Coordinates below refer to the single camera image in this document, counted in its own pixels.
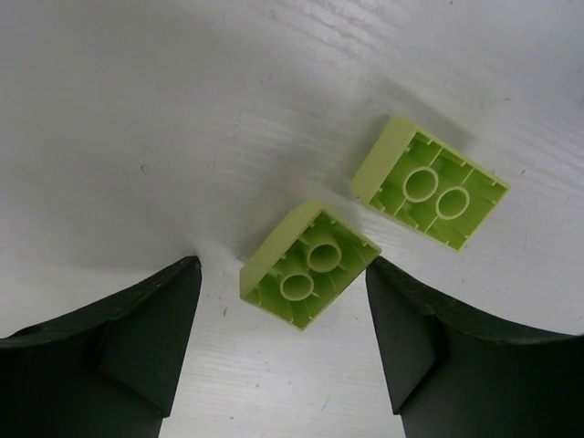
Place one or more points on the light green lego brick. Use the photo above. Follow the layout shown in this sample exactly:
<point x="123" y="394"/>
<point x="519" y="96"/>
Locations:
<point x="309" y="259"/>
<point x="414" y="178"/>

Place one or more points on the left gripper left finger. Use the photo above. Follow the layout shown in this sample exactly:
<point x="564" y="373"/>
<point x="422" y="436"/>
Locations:
<point x="108" y="369"/>

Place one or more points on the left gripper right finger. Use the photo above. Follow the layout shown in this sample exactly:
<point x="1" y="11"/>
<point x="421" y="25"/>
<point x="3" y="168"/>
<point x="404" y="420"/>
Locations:
<point x="453" y="370"/>

